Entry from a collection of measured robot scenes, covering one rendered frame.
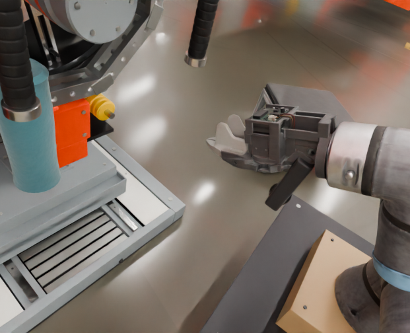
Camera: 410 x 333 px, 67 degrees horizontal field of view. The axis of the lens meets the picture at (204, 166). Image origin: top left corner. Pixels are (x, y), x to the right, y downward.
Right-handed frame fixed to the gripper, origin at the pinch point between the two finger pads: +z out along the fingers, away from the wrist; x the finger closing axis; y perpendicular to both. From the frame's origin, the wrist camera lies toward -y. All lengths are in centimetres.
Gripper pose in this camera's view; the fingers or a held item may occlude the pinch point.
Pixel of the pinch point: (214, 145)
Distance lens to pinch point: 54.5
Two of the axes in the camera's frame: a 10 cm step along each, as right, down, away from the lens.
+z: -8.1, -1.9, 5.6
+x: -5.8, 4.6, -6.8
